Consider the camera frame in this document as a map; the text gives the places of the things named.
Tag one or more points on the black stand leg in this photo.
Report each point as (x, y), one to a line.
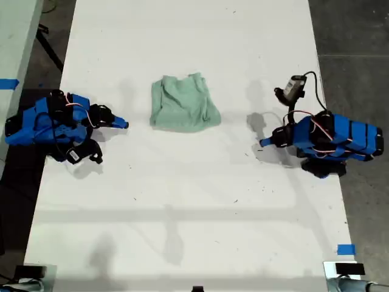
(48, 47)

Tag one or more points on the small black box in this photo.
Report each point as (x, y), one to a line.
(30, 271)
(349, 269)

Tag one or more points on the short blue tape strip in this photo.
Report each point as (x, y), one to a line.
(346, 249)

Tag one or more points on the arm camera stalk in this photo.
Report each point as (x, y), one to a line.
(291, 111)
(89, 135)

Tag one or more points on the grey stand clamp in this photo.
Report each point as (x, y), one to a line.
(352, 285)
(21, 286)

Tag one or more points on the pale side table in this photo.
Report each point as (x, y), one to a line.
(15, 36)

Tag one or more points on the long blue tape strip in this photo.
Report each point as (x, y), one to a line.
(7, 83)

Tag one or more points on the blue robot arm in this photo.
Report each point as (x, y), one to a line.
(340, 134)
(24, 130)

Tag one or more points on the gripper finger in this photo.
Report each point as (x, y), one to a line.
(269, 140)
(119, 126)
(121, 121)
(269, 145)

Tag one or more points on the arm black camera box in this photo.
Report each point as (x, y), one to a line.
(74, 155)
(293, 88)

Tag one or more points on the pale green t-shirt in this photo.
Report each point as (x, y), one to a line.
(182, 115)

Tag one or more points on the silver metal plate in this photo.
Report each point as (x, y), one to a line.
(51, 273)
(329, 269)

